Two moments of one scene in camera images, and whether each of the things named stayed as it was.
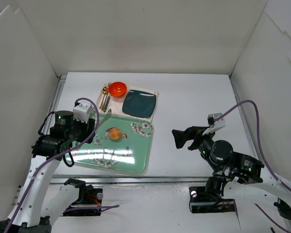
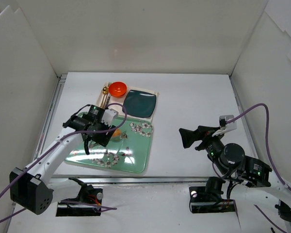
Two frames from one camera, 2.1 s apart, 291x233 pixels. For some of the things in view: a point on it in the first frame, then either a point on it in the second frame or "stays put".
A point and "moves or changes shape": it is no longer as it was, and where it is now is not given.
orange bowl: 117,89 stays put
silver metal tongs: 93,112 moves or changes shape
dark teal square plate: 140,103 stays put
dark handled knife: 107,103 stays put
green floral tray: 118,144 stays put
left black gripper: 88,127 to 103,137
